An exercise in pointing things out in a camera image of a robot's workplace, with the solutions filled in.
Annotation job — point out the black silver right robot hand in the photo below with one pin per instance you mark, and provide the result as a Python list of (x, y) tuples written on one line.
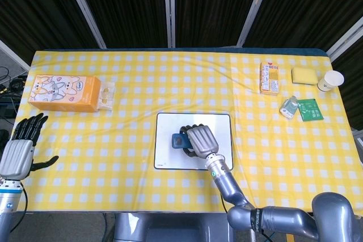
[(202, 140)]

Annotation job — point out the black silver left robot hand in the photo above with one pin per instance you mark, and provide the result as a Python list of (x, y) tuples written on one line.
[(15, 157)]

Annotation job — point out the blue plastic block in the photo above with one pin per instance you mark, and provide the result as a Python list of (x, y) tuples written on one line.
[(178, 141)]

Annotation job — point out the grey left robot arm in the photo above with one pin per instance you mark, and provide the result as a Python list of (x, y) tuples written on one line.
[(8, 205)]

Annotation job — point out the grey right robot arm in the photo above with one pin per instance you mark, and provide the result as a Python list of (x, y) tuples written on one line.
[(227, 185)]

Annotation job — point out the white board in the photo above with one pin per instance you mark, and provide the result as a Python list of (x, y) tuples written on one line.
[(167, 128)]

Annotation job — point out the orange cartoon tissue box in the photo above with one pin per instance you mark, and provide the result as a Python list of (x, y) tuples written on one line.
[(62, 91)]

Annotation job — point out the yellow white checked tablecloth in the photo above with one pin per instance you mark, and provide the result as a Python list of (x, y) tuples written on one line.
[(113, 154)]

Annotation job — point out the yellow printed snack box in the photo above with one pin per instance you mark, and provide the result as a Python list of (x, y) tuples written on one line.
[(269, 79)]

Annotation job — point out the small clear sanitizer bottle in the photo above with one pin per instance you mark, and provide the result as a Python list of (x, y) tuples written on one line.
[(288, 108)]

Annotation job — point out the grey robot torso base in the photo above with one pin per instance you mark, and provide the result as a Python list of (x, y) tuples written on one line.
[(170, 230)]

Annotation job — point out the clear plastic packet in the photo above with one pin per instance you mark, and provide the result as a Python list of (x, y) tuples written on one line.
[(107, 96)]

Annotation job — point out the green square packet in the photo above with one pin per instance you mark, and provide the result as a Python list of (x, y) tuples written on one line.
[(311, 110)]

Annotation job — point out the yellow sponge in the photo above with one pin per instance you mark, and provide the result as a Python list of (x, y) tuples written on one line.
[(304, 75)]

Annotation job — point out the white paper cup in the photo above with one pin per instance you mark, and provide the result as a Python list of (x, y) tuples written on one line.
[(330, 81)]

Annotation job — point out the white partition frame post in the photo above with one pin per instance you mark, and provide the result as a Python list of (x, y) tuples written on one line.
[(85, 9), (169, 6), (14, 56), (253, 9), (344, 40)]

